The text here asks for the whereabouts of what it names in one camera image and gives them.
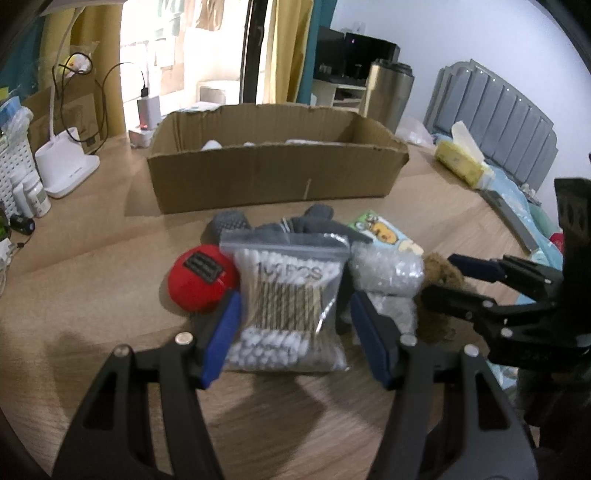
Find brown paper bag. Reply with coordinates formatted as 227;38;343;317
21;41;109;155

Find blue packets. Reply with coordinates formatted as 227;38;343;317
0;99;34;131

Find white outdoor unit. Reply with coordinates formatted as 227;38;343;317
196;79;243;104

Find steel thermos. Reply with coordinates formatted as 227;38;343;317
359;59;414;132

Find yellow curtain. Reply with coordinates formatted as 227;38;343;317
263;0;308;104
44;0;126;139

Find brown plush toy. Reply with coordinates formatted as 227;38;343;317
413;253;476;344

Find black phone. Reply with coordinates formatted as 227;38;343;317
480;189;539;252

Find black door frame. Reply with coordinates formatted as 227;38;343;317
240;0;274;104

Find cartoon printed packet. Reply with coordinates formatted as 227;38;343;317
347;210;424;256

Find person's right forearm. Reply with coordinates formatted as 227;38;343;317
516;367;591;480

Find cardboard box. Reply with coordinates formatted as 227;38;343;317
147;104;410;215

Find white desk lamp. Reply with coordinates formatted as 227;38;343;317
34;0;121;199

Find white plastic basket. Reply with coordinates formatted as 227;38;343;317
0;138;44;217

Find clear plastic bag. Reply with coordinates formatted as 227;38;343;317
396;115;437;148

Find red ball toy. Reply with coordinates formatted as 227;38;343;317
167;246;241;315

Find bubble wrap bag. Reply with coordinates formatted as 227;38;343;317
348;242;426;344

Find grey bed headboard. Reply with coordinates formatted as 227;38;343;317
423;59;557;192

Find black computer monitor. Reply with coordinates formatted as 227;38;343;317
344;32;400;77
314;25;347;80

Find light blue bedding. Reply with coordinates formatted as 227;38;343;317
434;131;570;287

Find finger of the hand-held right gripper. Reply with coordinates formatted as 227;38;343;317
448;254;563;304
420;286;563;367

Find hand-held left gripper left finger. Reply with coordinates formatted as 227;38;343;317
53;292;243;480

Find grey sock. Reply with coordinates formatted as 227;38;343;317
253;204;371;246
203;208;254;245

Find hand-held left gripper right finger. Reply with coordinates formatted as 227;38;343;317
349;292;541;480

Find teal curtain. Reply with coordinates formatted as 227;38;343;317
295;0;335;104
0;9;47;93

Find white computer desk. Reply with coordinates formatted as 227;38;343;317
311;76;370;112

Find black cable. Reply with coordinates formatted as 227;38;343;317
52;62;149;145

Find white charger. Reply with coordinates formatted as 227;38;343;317
137;96;161;130

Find bag of cotton swabs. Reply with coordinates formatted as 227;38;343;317
219;228;352;372

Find yellow tissue pack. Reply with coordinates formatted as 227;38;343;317
435;121;494;189

